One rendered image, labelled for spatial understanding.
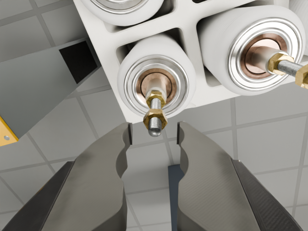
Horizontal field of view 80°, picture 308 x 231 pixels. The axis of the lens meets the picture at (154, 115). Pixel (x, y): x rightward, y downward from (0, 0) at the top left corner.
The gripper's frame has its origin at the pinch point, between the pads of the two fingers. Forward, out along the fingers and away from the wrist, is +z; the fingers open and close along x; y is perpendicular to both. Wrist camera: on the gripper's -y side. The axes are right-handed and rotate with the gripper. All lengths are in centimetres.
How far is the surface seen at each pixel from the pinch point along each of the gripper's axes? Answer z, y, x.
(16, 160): 35, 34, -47
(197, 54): 16.8, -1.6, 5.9
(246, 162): 35, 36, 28
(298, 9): 16.7, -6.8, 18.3
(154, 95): 5.4, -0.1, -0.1
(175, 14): 16.7, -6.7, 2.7
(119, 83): 9.9, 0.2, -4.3
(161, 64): 9.4, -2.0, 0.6
